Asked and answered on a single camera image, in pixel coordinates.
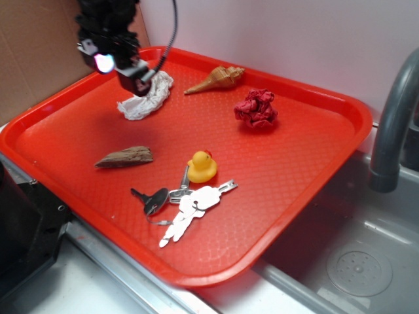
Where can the yellow rubber duck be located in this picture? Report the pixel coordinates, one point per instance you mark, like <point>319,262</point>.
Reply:
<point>202,167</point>

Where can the brown spiral seashell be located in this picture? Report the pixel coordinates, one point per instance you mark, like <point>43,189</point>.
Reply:
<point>219,78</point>

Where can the black head key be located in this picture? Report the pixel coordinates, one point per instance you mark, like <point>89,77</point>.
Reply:
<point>154,202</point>

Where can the grey plastic sink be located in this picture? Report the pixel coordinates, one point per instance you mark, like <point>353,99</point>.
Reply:
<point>291,276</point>

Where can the brown wood piece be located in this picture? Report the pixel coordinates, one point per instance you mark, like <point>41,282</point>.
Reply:
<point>132,156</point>

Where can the grey faucet spout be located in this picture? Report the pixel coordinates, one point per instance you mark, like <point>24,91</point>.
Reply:
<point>396,141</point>

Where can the silver key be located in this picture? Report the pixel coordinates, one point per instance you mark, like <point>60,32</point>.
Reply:
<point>176,195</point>

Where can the sink drain strainer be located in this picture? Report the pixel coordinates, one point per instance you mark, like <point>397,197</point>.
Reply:
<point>359,273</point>

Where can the crumpled red paper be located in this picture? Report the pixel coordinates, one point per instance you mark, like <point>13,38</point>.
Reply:
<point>256,110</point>

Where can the white flat keys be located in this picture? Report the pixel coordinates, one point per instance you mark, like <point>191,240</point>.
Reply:
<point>188,211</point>

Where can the white paper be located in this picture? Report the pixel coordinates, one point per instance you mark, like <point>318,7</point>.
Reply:
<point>138,108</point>

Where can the white head key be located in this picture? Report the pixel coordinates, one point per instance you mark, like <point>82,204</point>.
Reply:
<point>208,196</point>

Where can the red plastic tray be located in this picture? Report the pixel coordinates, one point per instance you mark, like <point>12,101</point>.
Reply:
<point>278,169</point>

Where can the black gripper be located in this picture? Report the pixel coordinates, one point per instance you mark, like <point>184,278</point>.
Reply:
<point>106,43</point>

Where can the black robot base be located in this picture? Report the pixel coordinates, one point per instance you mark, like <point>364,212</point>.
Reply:
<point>33,221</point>

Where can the brown cardboard panel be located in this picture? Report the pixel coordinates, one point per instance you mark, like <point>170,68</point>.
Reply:
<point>39,55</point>

